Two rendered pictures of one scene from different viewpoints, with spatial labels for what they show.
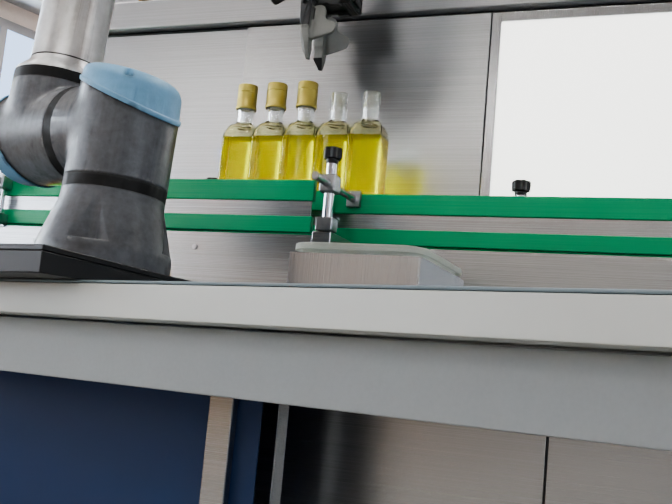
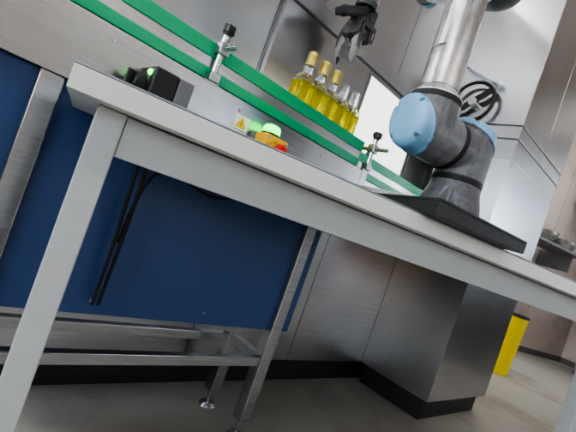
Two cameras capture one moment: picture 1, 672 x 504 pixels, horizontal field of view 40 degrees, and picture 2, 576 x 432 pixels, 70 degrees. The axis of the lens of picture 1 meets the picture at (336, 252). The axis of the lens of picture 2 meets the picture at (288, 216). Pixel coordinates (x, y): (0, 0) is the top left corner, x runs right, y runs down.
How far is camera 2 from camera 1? 1.57 m
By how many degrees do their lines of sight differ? 65
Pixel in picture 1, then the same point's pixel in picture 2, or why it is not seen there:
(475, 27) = (365, 72)
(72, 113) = (480, 149)
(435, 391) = (561, 308)
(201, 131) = (240, 39)
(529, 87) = (369, 109)
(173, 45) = not seen: outside the picture
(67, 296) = (496, 255)
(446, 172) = not seen: hidden behind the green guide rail
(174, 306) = (534, 273)
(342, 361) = (546, 295)
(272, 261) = (347, 176)
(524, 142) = (361, 131)
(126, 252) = not seen: hidden behind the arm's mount
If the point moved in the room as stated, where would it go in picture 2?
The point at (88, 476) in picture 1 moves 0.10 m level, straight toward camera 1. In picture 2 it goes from (231, 266) to (267, 279)
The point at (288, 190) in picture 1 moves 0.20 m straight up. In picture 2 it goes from (356, 142) to (377, 81)
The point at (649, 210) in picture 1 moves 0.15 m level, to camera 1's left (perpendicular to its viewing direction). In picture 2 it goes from (410, 187) to (404, 178)
